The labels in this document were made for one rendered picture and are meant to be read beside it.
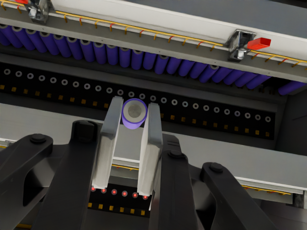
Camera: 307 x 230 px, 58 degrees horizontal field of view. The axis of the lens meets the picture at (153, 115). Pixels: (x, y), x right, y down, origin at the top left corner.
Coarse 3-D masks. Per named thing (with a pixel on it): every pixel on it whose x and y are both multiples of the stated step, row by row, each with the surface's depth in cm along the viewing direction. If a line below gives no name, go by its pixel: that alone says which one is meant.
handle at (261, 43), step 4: (252, 40) 32; (256, 40) 30; (260, 40) 29; (264, 40) 29; (268, 40) 29; (248, 44) 32; (252, 44) 31; (256, 44) 30; (260, 44) 29; (264, 44) 29; (268, 44) 29; (240, 48) 35; (244, 48) 34; (248, 48) 34; (252, 48) 32; (256, 48) 32; (260, 48) 31; (240, 52) 36; (240, 56) 36
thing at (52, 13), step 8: (16, 8) 37; (24, 8) 37; (72, 16) 38; (104, 24) 38; (144, 32) 38; (152, 32) 38; (176, 40) 39; (184, 40) 39; (192, 40) 39; (224, 48) 39; (256, 56) 40; (264, 56) 40; (304, 64) 40
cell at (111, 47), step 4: (108, 48) 42; (112, 48) 42; (116, 48) 43; (108, 52) 44; (112, 52) 43; (116, 52) 44; (108, 56) 45; (112, 56) 45; (116, 56) 45; (108, 60) 47; (112, 60) 46; (116, 60) 47; (112, 64) 48
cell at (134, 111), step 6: (126, 102) 19; (132, 102) 19; (138, 102) 19; (126, 108) 19; (132, 108) 19; (138, 108) 19; (144, 108) 19; (126, 114) 19; (132, 114) 19; (138, 114) 19; (144, 114) 19; (126, 120) 19; (132, 120) 19; (138, 120) 19; (126, 126) 24; (132, 126) 21; (138, 126) 23
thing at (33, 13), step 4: (16, 0) 30; (20, 0) 30; (24, 0) 30; (28, 0) 31; (28, 4) 32; (32, 4) 32; (32, 8) 34; (36, 8) 34; (32, 12) 34; (36, 12) 34; (32, 16) 34
